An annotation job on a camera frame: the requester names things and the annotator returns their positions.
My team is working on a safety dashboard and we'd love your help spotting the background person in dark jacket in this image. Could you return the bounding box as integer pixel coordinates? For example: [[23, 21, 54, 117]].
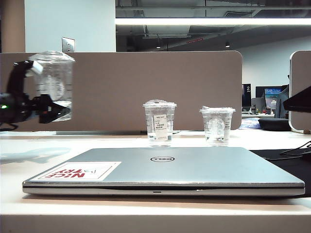
[[275, 84, 290, 119]]

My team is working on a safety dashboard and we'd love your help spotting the blue printed plastic bag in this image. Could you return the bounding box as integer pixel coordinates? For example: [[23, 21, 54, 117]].
[[240, 118, 260, 130]]

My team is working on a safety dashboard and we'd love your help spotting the silver Dell laptop with sticker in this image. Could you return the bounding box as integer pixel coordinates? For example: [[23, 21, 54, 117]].
[[22, 147, 306, 196]]

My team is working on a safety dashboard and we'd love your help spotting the metal wall switch plate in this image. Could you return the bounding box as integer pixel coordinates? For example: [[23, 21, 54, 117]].
[[61, 36, 75, 52]]

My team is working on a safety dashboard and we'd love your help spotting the clear cup with white label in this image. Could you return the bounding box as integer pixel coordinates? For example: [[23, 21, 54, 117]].
[[142, 99, 177, 148]]

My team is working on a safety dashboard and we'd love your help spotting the black sign with numeral two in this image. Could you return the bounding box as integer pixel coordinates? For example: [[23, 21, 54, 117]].
[[242, 83, 252, 107]]

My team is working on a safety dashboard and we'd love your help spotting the short clear plastic logo cup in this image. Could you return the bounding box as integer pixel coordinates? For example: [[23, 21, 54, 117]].
[[199, 105, 236, 147]]

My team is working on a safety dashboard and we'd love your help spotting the black mouse pad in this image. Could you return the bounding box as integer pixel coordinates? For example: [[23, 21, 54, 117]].
[[250, 149, 311, 197]]

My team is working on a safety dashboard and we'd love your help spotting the black mouse cable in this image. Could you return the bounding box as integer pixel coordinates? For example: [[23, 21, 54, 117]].
[[281, 140, 311, 158]]

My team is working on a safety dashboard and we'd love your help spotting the grey divider panel right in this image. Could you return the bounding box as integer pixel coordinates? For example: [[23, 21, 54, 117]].
[[289, 50, 311, 133]]

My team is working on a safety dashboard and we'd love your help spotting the white ceiling light strip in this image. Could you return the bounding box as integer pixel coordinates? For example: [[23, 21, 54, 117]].
[[115, 18, 311, 26]]

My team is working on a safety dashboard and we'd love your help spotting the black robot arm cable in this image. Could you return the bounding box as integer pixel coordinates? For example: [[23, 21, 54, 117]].
[[0, 122, 18, 131]]

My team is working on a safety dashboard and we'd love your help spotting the background monitor with blue screen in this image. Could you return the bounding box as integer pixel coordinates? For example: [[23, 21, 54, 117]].
[[264, 87, 280, 109]]

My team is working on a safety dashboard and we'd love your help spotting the black round zip case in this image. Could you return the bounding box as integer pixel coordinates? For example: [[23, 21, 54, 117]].
[[258, 117, 290, 132]]

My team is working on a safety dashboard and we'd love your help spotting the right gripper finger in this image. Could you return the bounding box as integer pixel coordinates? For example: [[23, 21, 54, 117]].
[[283, 85, 311, 114]]

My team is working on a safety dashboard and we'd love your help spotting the tall clear plastic cup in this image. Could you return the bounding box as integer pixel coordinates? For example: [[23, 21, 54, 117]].
[[28, 50, 76, 122]]

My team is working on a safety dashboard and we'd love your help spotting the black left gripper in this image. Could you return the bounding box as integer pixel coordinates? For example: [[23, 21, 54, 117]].
[[0, 60, 71, 124]]

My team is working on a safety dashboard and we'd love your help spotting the wide brown desk divider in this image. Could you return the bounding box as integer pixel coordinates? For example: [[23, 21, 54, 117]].
[[0, 50, 243, 133]]

